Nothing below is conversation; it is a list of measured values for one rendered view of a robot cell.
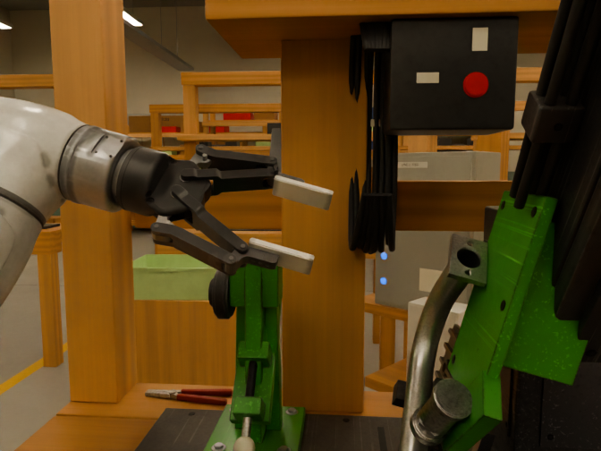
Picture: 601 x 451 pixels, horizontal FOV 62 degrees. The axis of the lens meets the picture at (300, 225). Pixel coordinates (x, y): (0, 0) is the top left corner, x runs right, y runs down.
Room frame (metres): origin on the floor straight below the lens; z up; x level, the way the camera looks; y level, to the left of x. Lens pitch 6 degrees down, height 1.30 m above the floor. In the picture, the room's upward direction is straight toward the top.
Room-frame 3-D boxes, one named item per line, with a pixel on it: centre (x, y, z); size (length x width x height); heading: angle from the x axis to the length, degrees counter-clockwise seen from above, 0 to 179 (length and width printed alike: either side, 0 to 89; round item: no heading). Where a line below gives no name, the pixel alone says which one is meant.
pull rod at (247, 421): (0.62, 0.07, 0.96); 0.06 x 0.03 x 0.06; 175
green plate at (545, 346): (0.49, -0.23, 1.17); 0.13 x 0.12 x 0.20; 85
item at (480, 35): (0.76, -0.21, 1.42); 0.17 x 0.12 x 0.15; 85
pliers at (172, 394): (0.88, 0.21, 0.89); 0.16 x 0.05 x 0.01; 83
